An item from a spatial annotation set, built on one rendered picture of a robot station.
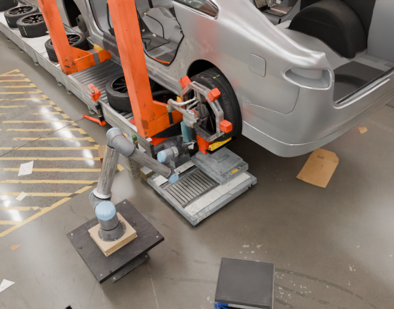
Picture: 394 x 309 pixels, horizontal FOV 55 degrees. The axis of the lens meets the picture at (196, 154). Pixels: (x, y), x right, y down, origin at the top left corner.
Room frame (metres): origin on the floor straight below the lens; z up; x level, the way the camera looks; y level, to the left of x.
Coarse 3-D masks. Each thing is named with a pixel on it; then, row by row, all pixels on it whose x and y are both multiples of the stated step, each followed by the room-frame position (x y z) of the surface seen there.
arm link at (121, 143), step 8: (120, 136) 2.22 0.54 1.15; (112, 144) 2.19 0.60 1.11; (120, 144) 2.16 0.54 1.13; (128, 144) 2.17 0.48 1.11; (120, 152) 2.14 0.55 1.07; (128, 152) 2.13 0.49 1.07; (136, 152) 2.17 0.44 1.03; (136, 160) 2.17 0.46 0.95; (144, 160) 2.18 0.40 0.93; (152, 160) 2.22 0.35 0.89; (152, 168) 2.21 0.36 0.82; (160, 168) 2.23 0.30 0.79; (168, 168) 2.29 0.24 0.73; (168, 176) 2.25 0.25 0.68; (176, 176) 2.27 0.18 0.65
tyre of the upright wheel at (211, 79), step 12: (204, 72) 3.03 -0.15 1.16; (216, 72) 2.98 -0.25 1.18; (204, 84) 2.90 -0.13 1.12; (216, 84) 2.82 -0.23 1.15; (228, 84) 2.84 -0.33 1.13; (228, 96) 2.74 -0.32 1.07; (228, 108) 2.67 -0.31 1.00; (228, 120) 2.66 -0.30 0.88; (240, 120) 2.70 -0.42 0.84; (228, 132) 2.66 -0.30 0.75
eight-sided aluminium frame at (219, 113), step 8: (184, 88) 3.01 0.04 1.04; (192, 88) 2.91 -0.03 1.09; (200, 88) 2.84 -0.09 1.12; (208, 88) 2.82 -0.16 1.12; (184, 96) 3.10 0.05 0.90; (216, 104) 2.71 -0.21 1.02; (216, 112) 2.65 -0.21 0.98; (216, 120) 2.66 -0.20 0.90; (200, 128) 2.95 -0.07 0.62; (216, 128) 2.66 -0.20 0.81; (200, 136) 2.87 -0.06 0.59; (208, 136) 2.83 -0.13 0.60; (216, 136) 2.67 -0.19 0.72
